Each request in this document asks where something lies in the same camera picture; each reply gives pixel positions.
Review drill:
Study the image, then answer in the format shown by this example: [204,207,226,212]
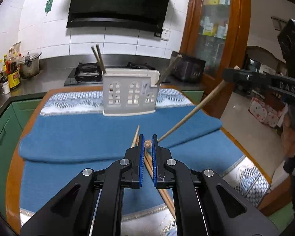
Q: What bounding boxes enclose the black range hood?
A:
[66,0,169,34]

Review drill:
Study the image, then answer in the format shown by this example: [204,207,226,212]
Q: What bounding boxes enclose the green wall sticker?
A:
[45,0,53,13]

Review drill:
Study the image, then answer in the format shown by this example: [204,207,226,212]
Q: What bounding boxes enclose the green kitchen cabinets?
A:
[0,105,192,213]

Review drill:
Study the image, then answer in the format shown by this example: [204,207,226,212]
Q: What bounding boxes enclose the white utensil holder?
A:
[102,68,160,117]

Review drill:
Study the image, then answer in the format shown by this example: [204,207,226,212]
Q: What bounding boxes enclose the chopstick in holder right slot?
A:
[156,54,182,85]

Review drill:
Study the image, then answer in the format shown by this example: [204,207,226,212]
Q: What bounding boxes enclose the steel pressure cooker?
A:
[19,52,42,79]

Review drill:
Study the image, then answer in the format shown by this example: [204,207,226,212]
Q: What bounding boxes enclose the small white seasoning jar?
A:
[0,77,10,95]

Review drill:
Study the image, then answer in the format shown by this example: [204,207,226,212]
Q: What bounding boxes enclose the person's right hand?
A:
[281,113,295,158]

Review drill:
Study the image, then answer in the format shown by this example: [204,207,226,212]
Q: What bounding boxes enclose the soy sauce bottle yellow label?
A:
[7,52,21,89]

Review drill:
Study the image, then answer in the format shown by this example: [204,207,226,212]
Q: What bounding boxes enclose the black countertop appliance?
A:
[171,54,206,84]

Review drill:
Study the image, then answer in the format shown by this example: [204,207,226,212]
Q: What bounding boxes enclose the dark chopstick in holder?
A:
[91,46,105,74]
[96,44,106,74]

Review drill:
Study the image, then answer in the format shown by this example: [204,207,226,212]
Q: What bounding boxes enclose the white wall socket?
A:
[160,29,171,41]

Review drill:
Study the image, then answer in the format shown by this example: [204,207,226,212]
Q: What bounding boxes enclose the black gas stove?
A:
[64,62,157,86]

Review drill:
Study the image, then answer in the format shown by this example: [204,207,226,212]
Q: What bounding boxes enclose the blue woven table mat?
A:
[18,90,278,235]

